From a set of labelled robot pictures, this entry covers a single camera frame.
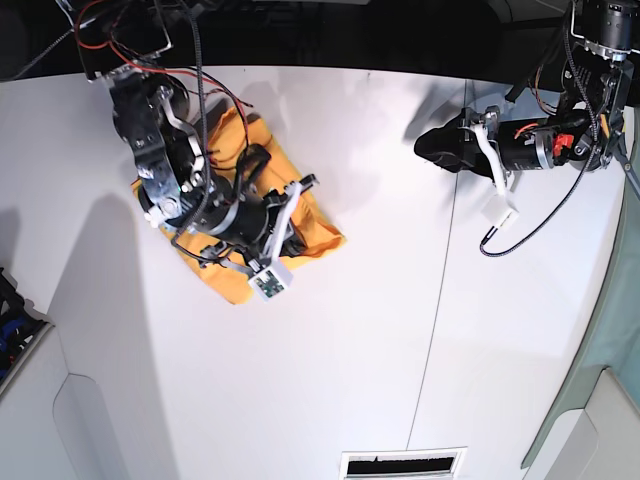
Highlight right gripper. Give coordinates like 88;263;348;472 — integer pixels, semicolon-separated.
197;174;317;273

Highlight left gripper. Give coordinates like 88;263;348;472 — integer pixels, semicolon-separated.
414;106;560;191

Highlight yellow t-shirt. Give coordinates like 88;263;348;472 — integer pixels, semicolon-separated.
130;105;348;306

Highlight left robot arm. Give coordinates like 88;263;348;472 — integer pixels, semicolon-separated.
414;1;639;190

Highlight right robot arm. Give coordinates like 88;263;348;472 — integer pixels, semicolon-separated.
59;1;315;276

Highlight blue clutter at left edge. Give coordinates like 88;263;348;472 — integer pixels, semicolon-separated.
1;274;28;380

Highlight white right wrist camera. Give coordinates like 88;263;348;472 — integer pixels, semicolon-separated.
248;262;293;301

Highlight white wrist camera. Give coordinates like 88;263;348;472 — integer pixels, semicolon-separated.
248;262;293;301
481;195;519;229

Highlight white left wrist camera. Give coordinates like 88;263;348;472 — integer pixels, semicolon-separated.
481;195;519;229

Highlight braided camera cable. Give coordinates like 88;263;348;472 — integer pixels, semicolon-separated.
479;19;604;259

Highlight orange handled scissors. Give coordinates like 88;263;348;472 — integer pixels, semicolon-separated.
616;144;640;198

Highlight table cable slot grommet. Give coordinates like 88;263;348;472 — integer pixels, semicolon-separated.
339;447;468;479

